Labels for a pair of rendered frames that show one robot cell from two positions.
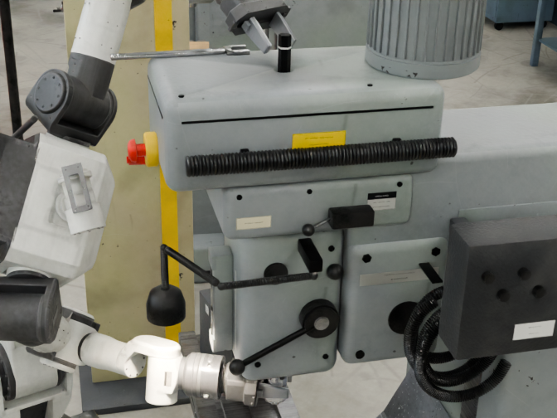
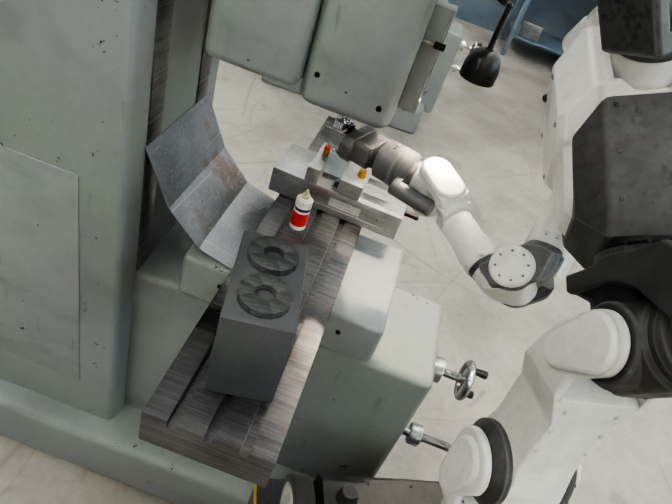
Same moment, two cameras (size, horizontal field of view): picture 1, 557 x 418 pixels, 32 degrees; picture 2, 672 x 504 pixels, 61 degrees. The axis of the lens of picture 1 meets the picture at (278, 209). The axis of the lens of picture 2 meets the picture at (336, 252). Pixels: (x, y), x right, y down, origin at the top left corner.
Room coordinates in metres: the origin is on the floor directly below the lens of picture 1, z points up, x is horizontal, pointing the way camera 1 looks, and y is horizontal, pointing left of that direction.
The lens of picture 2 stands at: (2.65, 0.36, 1.80)
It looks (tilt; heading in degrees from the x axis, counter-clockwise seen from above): 38 degrees down; 195
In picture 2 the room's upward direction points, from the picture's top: 20 degrees clockwise
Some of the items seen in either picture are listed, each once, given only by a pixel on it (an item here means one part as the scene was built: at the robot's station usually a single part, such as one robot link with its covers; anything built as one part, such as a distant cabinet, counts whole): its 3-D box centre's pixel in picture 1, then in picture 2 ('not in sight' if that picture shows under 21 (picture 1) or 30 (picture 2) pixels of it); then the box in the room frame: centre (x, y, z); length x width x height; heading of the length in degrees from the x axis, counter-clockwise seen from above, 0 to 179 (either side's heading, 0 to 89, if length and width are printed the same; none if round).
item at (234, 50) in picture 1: (180, 53); not in sight; (1.65, 0.18, 1.89); 0.24 x 0.04 x 0.01; 105
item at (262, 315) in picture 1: (280, 282); (374, 25); (1.58, -0.01, 1.47); 0.21 x 0.19 x 0.32; 14
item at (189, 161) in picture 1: (323, 155); not in sight; (1.45, -0.07, 1.79); 0.45 x 0.04 x 0.04; 104
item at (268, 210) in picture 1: (303, 180); not in sight; (1.59, -0.04, 1.68); 0.34 x 0.24 x 0.10; 104
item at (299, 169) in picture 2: not in sight; (343, 183); (1.42, -0.01, 1.02); 0.35 x 0.15 x 0.11; 102
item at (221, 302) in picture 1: (220, 299); (425, 59); (1.56, 0.10, 1.44); 0.04 x 0.04 x 0.21; 14
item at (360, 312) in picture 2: not in sight; (298, 269); (1.58, 0.00, 0.83); 0.50 x 0.35 x 0.12; 104
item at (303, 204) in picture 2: not in sight; (302, 208); (1.60, -0.03, 1.02); 0.04 x 0.04 x 0.11
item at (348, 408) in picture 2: not in sight; (277, 358); (1.58, 0.02, 0.47); 0.81 x 0.32 x 0.60; 104
